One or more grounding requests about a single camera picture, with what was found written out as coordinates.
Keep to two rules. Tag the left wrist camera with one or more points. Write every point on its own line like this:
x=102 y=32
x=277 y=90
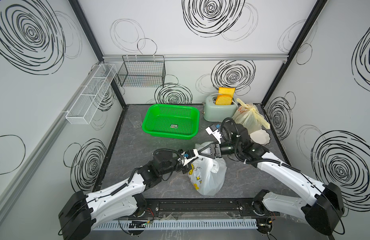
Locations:
x=189 y=156

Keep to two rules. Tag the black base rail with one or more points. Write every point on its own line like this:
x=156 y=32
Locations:
x=246 y=207

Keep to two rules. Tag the yellowish fruit print plastic bag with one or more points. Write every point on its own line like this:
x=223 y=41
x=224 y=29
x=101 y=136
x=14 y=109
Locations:
x=249 y=117

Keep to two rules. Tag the front toast slice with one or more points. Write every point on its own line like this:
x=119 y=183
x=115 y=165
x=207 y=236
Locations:
x=223 y=100

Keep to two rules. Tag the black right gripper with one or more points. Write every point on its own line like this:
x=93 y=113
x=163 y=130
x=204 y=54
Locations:
x=215 y=149

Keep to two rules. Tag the black wire wall basket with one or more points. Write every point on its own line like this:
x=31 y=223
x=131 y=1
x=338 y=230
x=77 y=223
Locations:
x=142 y=71

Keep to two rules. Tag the mint green toaster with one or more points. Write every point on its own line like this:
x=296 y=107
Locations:
x=217 y=113

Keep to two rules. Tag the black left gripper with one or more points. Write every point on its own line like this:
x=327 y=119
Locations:
x=185 y=168

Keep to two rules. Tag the white scalloped plate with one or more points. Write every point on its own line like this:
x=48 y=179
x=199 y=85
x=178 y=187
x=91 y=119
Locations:
x=261 y=137

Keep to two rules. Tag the back toast slice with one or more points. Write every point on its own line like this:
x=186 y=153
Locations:
x=226 y=91

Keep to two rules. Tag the white bunny print plastic bag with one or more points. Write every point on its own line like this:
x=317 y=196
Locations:
x=207 y=175

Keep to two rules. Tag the clear plastic cup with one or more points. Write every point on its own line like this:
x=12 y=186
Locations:
x=136 y=120

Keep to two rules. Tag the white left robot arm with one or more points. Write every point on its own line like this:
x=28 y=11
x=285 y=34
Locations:
x=84 y=212

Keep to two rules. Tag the grey slotted cable duct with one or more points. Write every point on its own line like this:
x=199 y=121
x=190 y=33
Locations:
x=211 y=224

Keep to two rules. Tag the green plastic basket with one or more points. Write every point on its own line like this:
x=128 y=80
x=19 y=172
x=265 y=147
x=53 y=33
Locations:
x=160 y=117

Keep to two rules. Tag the white mesh wall shelf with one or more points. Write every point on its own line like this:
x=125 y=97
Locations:
x=95 y=96

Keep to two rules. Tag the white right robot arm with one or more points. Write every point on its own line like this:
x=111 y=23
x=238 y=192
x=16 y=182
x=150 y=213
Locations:
x=320 y=205

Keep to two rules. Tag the toast slice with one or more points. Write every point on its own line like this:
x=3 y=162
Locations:
x=223 y=100
x=226 y=91

